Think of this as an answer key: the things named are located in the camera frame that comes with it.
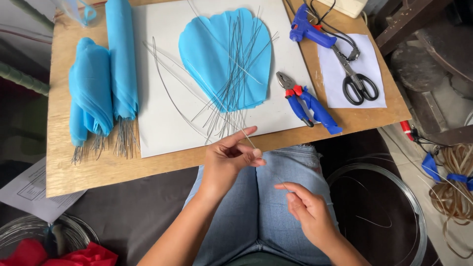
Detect black power cable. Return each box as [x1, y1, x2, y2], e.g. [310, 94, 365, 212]
[284, 0, 361, 62]

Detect person's left hand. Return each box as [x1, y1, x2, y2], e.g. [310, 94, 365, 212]
[198, 126, 267, 202]

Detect large white paper sheet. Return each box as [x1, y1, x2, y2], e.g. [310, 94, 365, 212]
[131, 0, 323, 159]

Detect red tool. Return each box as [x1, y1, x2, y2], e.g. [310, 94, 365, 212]
[399, 120, 415, 142]

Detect thick green wrapped stem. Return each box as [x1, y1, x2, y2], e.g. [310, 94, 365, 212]
[0, 61, 51, 97]

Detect wide blue petal bundle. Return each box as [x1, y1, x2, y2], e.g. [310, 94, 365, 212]
[69, 37, 114, 160]

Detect printed paper sheet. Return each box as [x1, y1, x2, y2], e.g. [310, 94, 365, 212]
[0, 157, 88, 224]

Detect tall blue petal bundle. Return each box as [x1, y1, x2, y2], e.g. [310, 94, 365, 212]
[105, 0, 140, 160]

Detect small white paper sheet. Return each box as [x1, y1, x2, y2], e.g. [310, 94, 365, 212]
[317, 33, 388, 109]

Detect small blue petal bundle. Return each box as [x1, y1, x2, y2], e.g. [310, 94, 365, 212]
[69, 99, 90, 166]

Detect blue tape strip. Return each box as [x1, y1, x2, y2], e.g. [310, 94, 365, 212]
[446, 172, 473, 191]
[421, 152, 442, 183]

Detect large metal wire coil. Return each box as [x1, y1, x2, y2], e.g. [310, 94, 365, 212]
[326, 153, 428, 266]

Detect stack of blue paper petals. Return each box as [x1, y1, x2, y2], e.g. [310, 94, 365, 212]
[178, 8, 272, 114]

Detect person's dark green shirt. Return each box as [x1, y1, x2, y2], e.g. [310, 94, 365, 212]
[223, 252, 302, 266]

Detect dark wooden furniture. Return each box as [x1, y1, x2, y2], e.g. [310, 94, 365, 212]
[372, 0, 473, 147]

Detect blue glue gun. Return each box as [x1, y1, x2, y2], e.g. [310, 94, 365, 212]
[289, 4, 338, 49]

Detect single thin metal wire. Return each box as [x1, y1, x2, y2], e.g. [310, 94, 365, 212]
[240, 128, 291, 193]

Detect person's blue jeans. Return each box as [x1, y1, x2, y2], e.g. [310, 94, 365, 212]
[183, 144, 339, 266]

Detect clear plastic container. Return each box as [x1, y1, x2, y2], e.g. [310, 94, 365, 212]
[51, 0, 100, 29]

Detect brown cord coil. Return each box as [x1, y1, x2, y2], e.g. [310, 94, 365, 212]
[428, 143, 473, 260]

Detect pile of thin metal wires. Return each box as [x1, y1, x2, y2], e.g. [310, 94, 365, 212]
[142, 0, 280, 145]

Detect blue and red pliers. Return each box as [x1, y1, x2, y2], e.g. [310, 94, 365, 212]
[276, 71, 343, 135]

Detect red crepe paper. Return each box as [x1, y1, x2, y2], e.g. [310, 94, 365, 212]
[0, 238, 119, 266]

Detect small metal wire coil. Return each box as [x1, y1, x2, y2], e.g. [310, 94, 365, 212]
[0, 214, 100, 259]

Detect black-handled scissors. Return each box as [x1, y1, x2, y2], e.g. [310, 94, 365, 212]
[331, 44, 380, 106]

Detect thin green wrapped stem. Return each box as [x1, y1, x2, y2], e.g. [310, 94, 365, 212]
[7, 0, 55, 32]

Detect person's right hand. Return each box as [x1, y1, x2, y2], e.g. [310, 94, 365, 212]
[274, 182, 341, 249]

